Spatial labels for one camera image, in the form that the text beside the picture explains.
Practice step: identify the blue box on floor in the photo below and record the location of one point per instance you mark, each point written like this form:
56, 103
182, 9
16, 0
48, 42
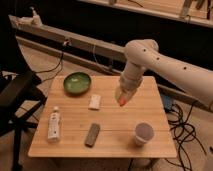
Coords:
167, 102

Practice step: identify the white sponge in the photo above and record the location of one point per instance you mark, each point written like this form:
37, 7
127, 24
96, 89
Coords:
95, 101

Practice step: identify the black chair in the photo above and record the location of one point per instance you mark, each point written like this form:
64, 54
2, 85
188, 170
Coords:
23, 87

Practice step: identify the wooden table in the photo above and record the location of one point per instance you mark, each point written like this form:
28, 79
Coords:
117, 124

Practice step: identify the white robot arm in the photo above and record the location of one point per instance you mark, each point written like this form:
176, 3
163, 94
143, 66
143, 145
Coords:
143, 55

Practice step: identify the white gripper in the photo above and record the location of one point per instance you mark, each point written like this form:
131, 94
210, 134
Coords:
130, 80

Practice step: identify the green bowl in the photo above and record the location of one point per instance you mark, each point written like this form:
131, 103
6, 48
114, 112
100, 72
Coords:
77, 83

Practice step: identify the white tube bottle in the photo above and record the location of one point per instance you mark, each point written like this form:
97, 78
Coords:
53, 134

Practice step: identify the white spray bottle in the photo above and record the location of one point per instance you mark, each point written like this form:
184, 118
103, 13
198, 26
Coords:
36, 17

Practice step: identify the orange carrot toy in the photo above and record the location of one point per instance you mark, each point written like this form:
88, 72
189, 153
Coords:
122, 101

